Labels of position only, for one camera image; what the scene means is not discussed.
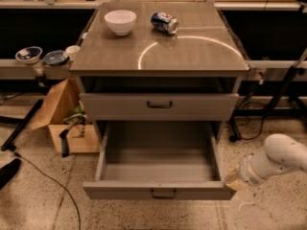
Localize black handled tool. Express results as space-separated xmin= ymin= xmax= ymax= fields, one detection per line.
xmin=59 ymin=119 xmax=83 ymax=157

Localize black tripod stand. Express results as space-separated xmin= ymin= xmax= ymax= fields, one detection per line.
xmin=264 ymin=48 xmax=307 ymax=116

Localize black metal bar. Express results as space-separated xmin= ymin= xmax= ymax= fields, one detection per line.
xmin=0 ymin=100 xmax=43 ymax=151

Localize cardboard box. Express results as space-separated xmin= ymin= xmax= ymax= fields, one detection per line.
xmin=30 ymin=79 xmax=99 ymax=153

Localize black cables at right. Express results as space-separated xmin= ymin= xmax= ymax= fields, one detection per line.
xmin=228 ymin=80 xmax=268 ymax=143

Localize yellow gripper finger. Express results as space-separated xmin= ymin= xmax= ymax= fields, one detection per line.
xmin=224 ymin=166 xmax=245 ymax=191

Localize blue soda can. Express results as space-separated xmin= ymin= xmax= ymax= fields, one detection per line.
xmin=151 ymin=11 xmax=178 ymax=35

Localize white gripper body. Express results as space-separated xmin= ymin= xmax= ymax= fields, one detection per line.
xmin=238 ymin=155 xmax=266 ymax=187

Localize black floor cable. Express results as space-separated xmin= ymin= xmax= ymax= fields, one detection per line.
xmin=13 ymin=152 xmax=82 ymax=230

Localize grey drawer cabinet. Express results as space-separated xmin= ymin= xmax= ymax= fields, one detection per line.
xmin=70 ymin=2 xmax=248 ymax=135

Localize white paper cup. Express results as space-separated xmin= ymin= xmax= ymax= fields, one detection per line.
xmin=65 ymin=45 xmax=81 ymax=60

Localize grey top drawer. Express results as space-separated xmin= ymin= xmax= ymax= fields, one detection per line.
xmin=80 ymin=93 xmax=238 ymax=121

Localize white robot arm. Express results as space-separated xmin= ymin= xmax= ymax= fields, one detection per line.
xmin=224 ymin=133 xmax=307 ymax=191

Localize blue white bowl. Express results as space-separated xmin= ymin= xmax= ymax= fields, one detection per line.
xmin=15 ymin=46 xmax=43 ymax=65

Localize grey drawer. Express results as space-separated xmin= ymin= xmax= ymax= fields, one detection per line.
xmin=80 ymin=93 xmax=238 ymax=121
xmin=83 ymin=122 xmax=234 ymax=200

